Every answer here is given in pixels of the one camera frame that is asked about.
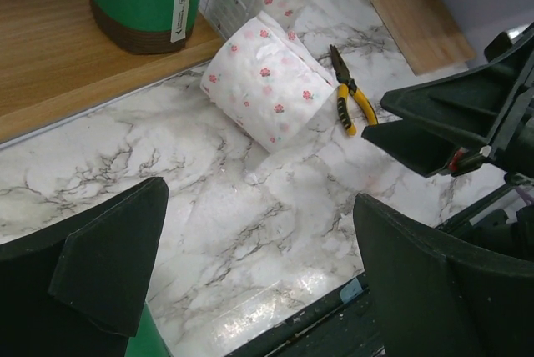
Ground black metal base rail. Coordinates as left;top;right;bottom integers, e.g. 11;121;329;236
230;185;526;357

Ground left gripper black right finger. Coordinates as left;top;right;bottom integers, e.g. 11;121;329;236
353;194;533;356

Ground green wrapped brown paper roll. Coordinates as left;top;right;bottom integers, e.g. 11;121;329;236
125;304;172;357

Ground white wire wooden shelf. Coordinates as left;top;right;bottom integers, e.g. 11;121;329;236
0;0;272;149

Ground yellow handled pliers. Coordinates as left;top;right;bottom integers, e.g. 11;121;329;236
330;44;378;137

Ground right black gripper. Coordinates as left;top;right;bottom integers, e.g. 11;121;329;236
362;24;533;257

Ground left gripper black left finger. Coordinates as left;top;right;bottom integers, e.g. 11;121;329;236
1;177;169;356

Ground pink dotted paper roll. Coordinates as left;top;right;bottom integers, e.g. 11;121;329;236
200;12;336;153

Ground wooden board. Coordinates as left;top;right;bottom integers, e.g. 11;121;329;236
370;0;476;75

